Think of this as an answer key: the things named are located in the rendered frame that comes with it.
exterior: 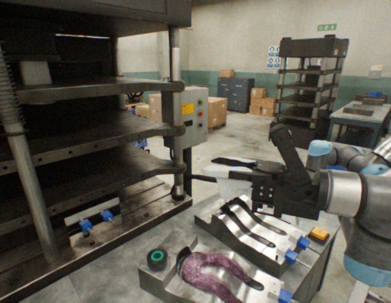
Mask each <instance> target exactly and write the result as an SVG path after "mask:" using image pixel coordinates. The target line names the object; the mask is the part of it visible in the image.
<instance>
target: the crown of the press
mask: <svg viewBox="0 0 391 303"><path fill-rule="evenodd" d="M171 26H176V27H179V28H180V29H182V28H189V27H191V0H0V40H3V41H5V44H2V45H0V46H1V49H2V50H4V51H6V54H3V56H7V57H8V58H4V60H7V61H17V63H18V66H19V70H20V74H21V77H22V81H23V84H24V85H41V84H51V83H52V80H51V75H50V71H49V66H48V61H61V57H60V55H58V54H57V48H56V45H55V39H54V35H56V34H62V35H80V36H89V37H106V38H109V37H118V38H120V37H129V36H133V35H141V34H149V33H153V32H161V31H168V27H171Z"/></svg>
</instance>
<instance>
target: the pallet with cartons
mask: <svg viewBox="0 0 391 303"><path fill-rule="evenodd" d="M226 120H227V98H220V97H208V132H209V133H212V132H213V129H215V130H219V129H221V128H220V126H224V127H225V126H226Z"/></svg>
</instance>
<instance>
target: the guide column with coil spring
mask: <svg viewBox="0 0 391 303"><path fill-rule="evenodd" d="M0 52H2V50H1V46H0ZM0 66H6V65H5V63H2V64H0ZM3 70H7V68H0V71H3ZM1 75H8V72H6V73H0V76H1ZM6 79H10V78H9V77H4V78H0V80H6ZM10 83H11V82H10V81H7V82H0V85H4V84H10ZM6 88H12V86H11V85H10V86H5V87H0V90H1V89H6ZM11 92H13V90H8V91H0V94H4V93H11ZM13 96H14V94H10V95H5V96H0V98H6V97H13ZM14 100H16V99H15V98H13V99H7V100H0V103H2V102H10V101H14ZM12 105H17V103H16V102H14V103H9V104H3V105H0V107H4V106H12ZM17 108H18V107H17V106H15V107H12V108H5V109H0V111H9V110H13V109H17ZM18 112H19V110H18V111H13V112H6V113H0V115H9V114H15V113H18ZM16 117H20V114H18V115H14V116H10V117H1V119H2V120H3V119H9V118H16ZM20 120H21V118H19V119H16V120H10V121H3V122H2V123H12V122H16V121H20ZM4 129H5V131H6V132H18V131H21V130H24V128H23V124H22V122H20V123H16V124H10V125H4ZM7 138H8V142H9V145H10V148H11V151H12V154H13V157H14V161H15V163H16V167H17V170H18V173H19V176H20V180H21V182H22V186H23V190H24V192H25V195H26V199H27V202H28V205H29V208H30V211H31V214H32V218H33V220H34V224H35V227H36V230H37V234H38V237H39V239H40V243H41V246H42V249H43V252H44V255H45V259H46V262H47V263H53V262H55V261H57V260H58V259H59V258H60V254H59V252H58V248H57V244H56V241H55V237H54V233H53V230H52V226H51V222H50V220H49V216H48V212H47V209H46V205H45V201H44V198H43V194H42V190H41V188H40V184H39V181H38V177H37V173H36V171H35V167H34V163H33V160H32V156H31V152H30V149H29V145H28V141H27V139H26V135H25V134H24V135H19V136H9V137H7Z"/></svg>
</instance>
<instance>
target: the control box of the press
mask: <svg viewBox="0 0 391 303"><path fill-rule="evenodd" d="M181 101H182V124H184V125H185V126H186V133H185V134H184V135H182V154H183V162H185V163H186V171H185V172H184V173H183V175H184V174H192V147H194V146H196V145H199V144H201V143H204V142H207V141H208V88H205V87H185V90H184V91H183V92H181ZM161 106H162V122H163V123H171V93H170V92H169V91H161ZM163 139H164V146H165V147H168V148H169V149H170V159H171V160H173V156H172V149H173V140H172V135H170V136H163ZM183 190H184V191H186V194H187V195H189V196H190V197H192V180H189V181H188V182H186V183H185V184H184V186H183Z"/></svg>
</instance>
